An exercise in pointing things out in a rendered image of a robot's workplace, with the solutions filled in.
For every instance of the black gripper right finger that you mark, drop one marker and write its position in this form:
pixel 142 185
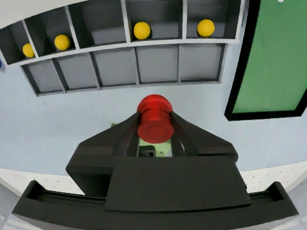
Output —
pixel 197 141

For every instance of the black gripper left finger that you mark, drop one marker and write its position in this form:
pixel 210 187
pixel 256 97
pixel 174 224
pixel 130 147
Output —
pixel 121 140

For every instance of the yellow ball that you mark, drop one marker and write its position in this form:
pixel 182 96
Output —
pixel 27 50
pixel 62 42
pixel 205 28
pixel 141 30

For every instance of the red plug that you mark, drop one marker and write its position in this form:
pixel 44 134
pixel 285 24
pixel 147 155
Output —
pixel 155 124

